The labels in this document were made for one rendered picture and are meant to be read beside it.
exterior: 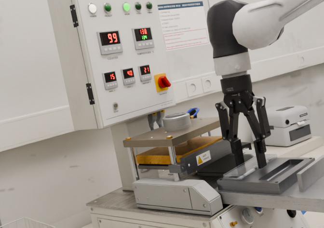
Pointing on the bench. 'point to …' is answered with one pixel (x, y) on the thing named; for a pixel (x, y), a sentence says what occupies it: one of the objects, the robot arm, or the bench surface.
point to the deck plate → (101, 203)
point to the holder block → (268, 177)
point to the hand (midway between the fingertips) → (249, 154)
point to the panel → (261, 218)
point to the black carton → (246, 146)
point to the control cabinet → (113, 63)
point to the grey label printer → (287, 125)
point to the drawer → (286, 199)
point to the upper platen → (161, 153)
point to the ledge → (300, 148)
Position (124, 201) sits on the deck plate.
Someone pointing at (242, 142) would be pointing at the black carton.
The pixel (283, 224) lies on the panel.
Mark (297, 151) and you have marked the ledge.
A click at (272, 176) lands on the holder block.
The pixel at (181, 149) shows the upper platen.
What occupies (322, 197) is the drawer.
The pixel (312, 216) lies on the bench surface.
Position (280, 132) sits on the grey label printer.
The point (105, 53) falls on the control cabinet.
